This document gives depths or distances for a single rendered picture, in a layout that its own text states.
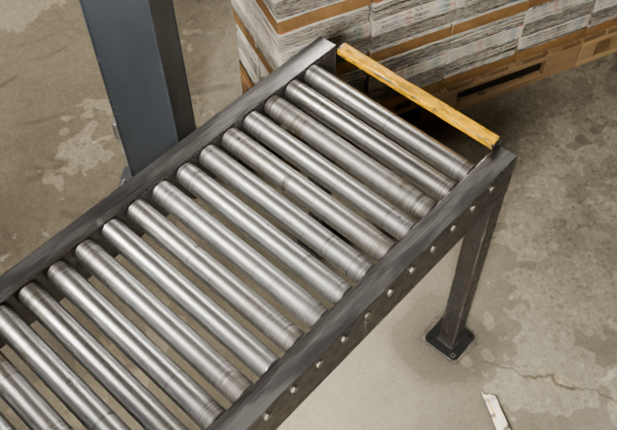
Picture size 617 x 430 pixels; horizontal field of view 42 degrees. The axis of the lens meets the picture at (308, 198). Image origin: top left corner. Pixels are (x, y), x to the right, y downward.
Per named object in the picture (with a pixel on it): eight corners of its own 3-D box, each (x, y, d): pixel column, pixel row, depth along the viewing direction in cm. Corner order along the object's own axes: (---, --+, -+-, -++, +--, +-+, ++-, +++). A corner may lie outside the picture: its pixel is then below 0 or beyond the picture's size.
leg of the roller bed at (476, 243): (447, 324, 231) (487, 178, 177) (464, 336, 229) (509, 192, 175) (435, 338, 229) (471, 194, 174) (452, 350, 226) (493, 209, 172)
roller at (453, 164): (314, 73, 187) (315, 57, 184) (479, 180, 168) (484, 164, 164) (299, 84, 185) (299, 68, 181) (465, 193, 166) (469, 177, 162)
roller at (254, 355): (118, 225, 162) (114, 210, 158) (287, 370, 143) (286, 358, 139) (99, 240, 160) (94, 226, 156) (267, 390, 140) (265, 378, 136)
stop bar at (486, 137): (345, 47, 185) (345, 40, 184) (501, 142, 167) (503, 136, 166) (335, 54, 184) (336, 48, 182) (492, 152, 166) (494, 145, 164)
